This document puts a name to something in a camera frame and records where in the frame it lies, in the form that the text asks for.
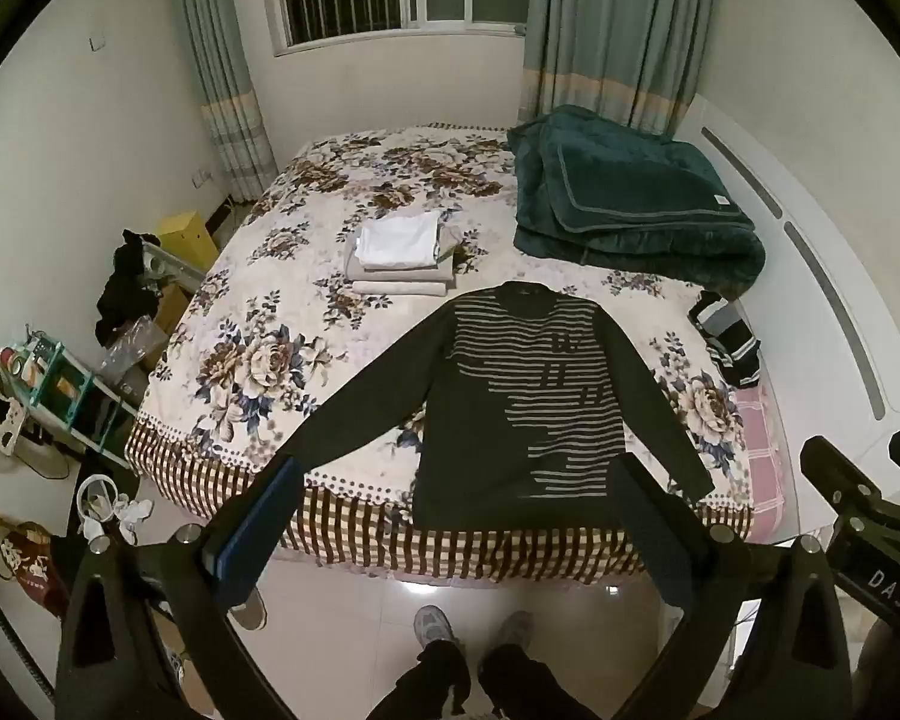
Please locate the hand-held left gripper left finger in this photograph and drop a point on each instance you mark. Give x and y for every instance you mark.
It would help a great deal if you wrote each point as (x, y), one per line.
(247, 544)

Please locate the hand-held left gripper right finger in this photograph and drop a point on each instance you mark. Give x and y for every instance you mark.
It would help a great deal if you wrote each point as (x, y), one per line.
(660, 540)

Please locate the dark striped sweater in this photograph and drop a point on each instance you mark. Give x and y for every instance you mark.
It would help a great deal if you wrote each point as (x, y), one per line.
(480, 450)

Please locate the black clothes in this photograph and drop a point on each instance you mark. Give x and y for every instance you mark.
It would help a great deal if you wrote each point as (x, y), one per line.
(124, 292)

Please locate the grey sneaker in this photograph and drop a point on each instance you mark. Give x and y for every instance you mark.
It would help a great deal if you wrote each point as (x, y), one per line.
(249, 607)

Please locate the pink checked cloth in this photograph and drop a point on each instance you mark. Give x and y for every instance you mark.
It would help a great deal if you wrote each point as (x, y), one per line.
(761, 450)

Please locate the white slipper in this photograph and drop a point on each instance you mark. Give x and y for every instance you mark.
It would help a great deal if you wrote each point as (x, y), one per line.
(97, 514)
(135, 516)

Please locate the person's right shoe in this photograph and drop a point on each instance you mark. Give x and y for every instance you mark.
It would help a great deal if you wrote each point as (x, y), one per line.
(516, 626)

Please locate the person's shoe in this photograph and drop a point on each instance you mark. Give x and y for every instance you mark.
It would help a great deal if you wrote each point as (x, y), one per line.
(433, 624)
(516, 626)

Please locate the black white striped garment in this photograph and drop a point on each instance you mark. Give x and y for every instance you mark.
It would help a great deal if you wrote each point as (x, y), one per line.
(727, 345)

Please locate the person's right leg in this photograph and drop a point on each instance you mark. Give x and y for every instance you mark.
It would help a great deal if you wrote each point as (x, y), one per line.
(532, 686)

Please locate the person's leg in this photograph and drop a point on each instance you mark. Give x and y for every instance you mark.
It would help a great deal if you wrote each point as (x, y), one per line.
(532, 686)
(424, 682)

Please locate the person's left shoe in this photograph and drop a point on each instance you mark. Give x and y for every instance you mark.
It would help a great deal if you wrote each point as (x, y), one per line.
(433, 624)

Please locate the red bag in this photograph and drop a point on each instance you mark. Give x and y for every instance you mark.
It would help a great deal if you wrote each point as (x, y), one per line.
(34, 570)

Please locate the person's left leg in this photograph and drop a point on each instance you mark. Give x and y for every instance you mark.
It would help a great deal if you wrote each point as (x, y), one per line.
(424, 682)

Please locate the clear plastic bag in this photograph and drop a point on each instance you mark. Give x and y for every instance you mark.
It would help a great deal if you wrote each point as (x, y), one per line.
(131, 349)

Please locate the teal shelf rack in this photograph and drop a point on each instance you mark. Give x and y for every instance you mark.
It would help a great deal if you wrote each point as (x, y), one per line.
(75, 390)

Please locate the cardboard box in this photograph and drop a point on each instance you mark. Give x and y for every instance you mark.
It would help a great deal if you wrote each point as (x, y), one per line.
(174, 307)

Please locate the white headboard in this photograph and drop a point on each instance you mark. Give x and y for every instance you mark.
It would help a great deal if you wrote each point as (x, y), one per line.
(810, 202)

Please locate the beige folded garment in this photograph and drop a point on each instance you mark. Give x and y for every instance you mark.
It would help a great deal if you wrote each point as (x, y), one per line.
(401, 287)

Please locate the bed with floral blanket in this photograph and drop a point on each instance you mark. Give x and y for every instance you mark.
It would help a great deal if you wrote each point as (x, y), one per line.
(307, 240)

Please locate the yellow box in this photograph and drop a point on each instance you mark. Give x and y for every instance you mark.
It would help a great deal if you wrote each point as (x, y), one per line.
(189, 238)

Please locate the white folded shirt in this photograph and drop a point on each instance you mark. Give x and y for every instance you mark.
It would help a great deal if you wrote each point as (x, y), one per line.
(397, 240)

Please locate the dark green quilt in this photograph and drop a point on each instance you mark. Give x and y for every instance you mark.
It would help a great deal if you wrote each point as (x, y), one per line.
(630, 195)

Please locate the grey folded garment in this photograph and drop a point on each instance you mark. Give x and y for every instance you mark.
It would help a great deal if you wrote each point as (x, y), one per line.
(450, 244)

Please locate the green curtain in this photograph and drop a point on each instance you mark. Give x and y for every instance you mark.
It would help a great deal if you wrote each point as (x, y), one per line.
(225, 75)
(615, 22)

